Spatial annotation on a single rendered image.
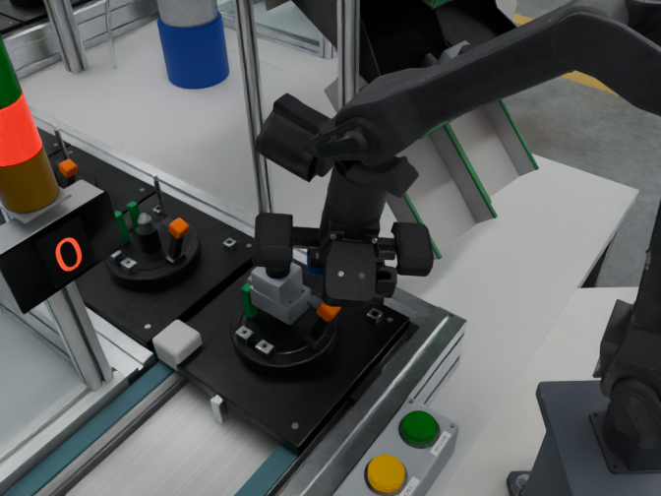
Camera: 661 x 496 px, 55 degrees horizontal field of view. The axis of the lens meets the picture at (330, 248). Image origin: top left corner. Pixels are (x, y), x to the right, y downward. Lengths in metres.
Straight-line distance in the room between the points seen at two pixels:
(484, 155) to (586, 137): 2.18
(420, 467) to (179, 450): 0.29
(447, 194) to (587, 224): 0.36
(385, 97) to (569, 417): 0.37
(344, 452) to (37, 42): 1.42
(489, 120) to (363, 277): 0.55
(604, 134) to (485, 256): 2.19
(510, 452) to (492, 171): 0.44
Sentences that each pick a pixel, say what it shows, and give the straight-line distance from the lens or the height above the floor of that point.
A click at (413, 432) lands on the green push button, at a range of 0.75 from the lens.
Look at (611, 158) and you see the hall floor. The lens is 3.10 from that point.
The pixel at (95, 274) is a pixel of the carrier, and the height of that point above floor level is 0.97.
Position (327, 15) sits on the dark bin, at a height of 1.30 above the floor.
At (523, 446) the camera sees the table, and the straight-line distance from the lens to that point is 0.90.
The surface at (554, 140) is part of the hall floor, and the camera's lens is 3.15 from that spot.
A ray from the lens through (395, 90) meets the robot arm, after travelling 0.50.
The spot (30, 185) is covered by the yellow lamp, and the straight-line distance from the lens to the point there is 0.61.
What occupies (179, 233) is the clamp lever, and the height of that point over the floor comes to 1.06.
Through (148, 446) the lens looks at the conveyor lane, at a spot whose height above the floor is 0.92.
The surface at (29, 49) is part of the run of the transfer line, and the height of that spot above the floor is 0.92.
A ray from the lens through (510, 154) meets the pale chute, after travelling 1.09.
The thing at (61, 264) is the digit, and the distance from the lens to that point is 0.66.
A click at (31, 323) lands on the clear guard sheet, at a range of 0.75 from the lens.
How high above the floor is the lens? 1.61
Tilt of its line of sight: 42 degrees down
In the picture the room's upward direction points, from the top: 2 degrees counter-clockwise
